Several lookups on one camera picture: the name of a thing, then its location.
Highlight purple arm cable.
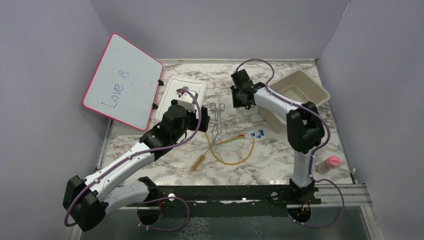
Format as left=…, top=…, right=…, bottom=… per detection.
left=235, top=58, right=346, bottom=230
left=63, top=87, right=203, bottom=233

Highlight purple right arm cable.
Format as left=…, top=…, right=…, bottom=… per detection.
left=235, top=58, right=346, bottom=230

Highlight pink framed whiteboard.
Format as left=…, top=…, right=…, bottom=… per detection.
left=82, top=33, right=164, bottom=131

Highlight beige plastic bin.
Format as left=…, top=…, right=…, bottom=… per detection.
left=257, top=70, right=331, bottom=134

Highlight pink capped bottle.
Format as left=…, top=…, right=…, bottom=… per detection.
left=316, top=155, right=341, bottom=174

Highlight white plastic bin lid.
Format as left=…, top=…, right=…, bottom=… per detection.
left=154, top=77, right=208, bottom=122

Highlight metal crucible tongs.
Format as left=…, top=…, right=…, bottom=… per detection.
left=210, top=102, right=226, bottom=144

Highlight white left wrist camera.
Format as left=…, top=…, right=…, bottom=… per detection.
left=176, top=87, right=199, bottom=113

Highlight stacked coloured plastic spoons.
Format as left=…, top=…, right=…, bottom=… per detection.
left=216, top=134, right=245, bottom=145

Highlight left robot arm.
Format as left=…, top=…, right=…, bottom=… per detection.
left=62, top=100, right=211, bottom=232

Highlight yellow rubber tubing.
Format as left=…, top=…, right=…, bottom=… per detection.
left=204, top=133, right=257, bottom=166

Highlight test tube brush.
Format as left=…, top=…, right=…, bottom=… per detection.
left=190, top=142, right=217, bottom=172

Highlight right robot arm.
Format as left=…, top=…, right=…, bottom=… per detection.
left=230, top=69, right=325, bottom=204

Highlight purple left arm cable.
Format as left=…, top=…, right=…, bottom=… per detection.
left=63, top=87, right=203, bottom=233

